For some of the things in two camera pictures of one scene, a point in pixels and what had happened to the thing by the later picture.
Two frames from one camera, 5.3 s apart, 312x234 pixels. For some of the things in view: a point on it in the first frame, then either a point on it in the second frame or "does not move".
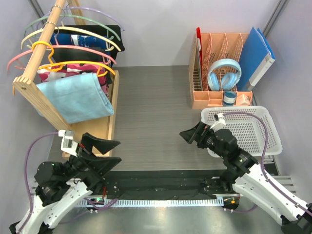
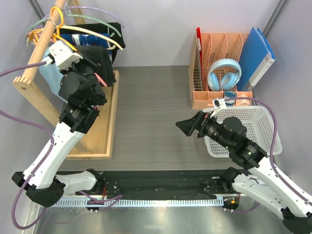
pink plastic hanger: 57,46 to 101,80
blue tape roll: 229,97 does not move
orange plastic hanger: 51,64 to 56,33
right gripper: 190,134 to 199,122
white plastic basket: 252,126 does not move
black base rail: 170,184 does not move
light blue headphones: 229,79 does not move
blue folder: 257,61 does not move
